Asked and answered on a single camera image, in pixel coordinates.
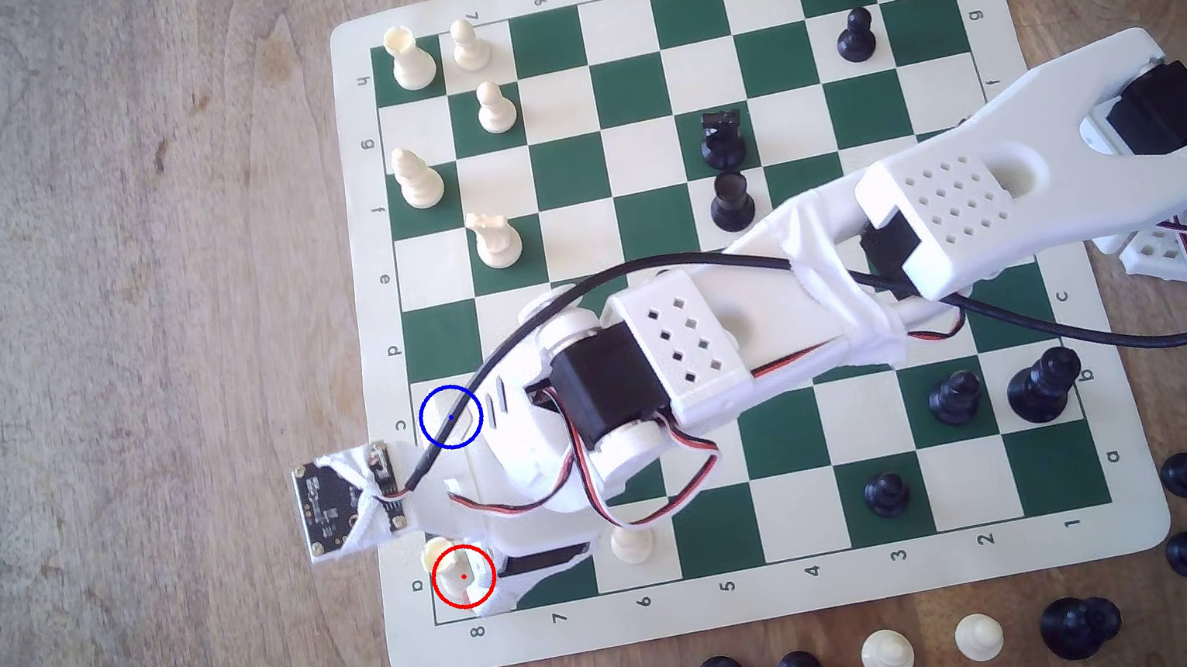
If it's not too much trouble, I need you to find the white plastic gripper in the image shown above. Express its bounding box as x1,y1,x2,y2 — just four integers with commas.
428,345,616,620

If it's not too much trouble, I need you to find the white rook chess piece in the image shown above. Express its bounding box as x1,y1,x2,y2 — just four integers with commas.
379,20,441,95
419,529,502,616

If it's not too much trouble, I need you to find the white pawn chess piece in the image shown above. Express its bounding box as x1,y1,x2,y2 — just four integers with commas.
609,523,658,568
472,76,521,138
447,13,495,76
951,609,1008,667
857,625,918,667

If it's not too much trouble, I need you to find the white knight chess piece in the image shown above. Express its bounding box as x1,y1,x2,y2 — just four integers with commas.
465,206,526,274

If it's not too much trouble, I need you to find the white bishop chess piece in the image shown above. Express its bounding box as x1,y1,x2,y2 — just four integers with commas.
388,141,449,214

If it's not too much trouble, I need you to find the black rook chess piece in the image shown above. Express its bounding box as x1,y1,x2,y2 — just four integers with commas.
705,169,761,236

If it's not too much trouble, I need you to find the black knight chess piece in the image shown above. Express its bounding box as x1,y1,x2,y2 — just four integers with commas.
695,106,754,175

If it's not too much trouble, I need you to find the large black chess piece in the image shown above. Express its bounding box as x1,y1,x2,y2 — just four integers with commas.
1036,589,1127,665
1001,344,1090,428

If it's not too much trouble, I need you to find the green and cream chess mat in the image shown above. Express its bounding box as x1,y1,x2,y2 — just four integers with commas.
290,0,1178,667

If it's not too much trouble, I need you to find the red black white servo wire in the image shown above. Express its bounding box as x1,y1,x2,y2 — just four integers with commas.
440,410,733,558

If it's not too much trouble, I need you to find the black wrist camera circuit board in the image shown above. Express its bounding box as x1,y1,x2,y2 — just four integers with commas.
290,436,418,569

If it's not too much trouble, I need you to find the black camera cable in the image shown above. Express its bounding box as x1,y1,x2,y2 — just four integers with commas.
371,177,1187,493

